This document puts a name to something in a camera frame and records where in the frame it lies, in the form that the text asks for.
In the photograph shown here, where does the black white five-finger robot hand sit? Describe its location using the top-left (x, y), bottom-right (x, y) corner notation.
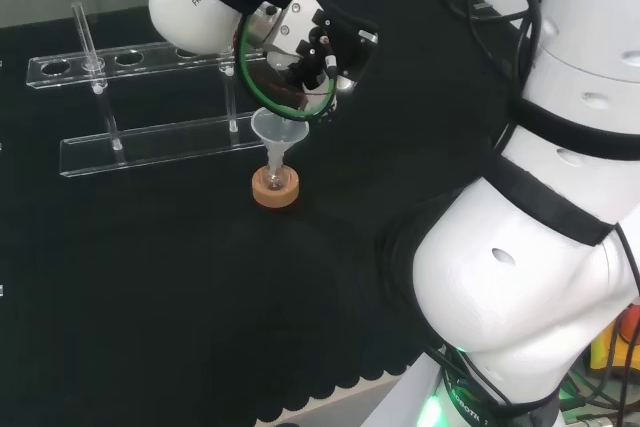
top-left (239, 0), bottom-right (380, 124)

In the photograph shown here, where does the translucent plastic funnel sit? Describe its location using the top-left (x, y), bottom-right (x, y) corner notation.
top-left (250, 107), bottom-right (312, 169)

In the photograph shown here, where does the small glass round-bottom flask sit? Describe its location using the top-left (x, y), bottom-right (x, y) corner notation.
top-left (264, 161), bottom-right (289, 194)

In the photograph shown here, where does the clear acrylic funnel stand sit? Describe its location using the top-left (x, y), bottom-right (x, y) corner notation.
top-left (25, 0), bottom-right (282, 180)

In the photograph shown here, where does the black bench cloth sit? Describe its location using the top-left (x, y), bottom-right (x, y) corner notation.
top-left (0, 0), bottom-right (551, 424)

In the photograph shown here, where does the yellow stop button box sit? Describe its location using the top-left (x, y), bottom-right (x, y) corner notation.
top-left (588, 296), bottom-right (640, 379)

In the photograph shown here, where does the green cable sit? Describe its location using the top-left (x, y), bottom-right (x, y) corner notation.
top-left (237, 0), bottom-right (342, 122)

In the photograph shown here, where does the brown cork ring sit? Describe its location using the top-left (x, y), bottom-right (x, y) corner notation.
top-left (251, 166), bottom-right (302, 210)

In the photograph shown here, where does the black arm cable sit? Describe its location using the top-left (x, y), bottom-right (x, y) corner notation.
top-left (412, 0), bottom-right (547, 98)

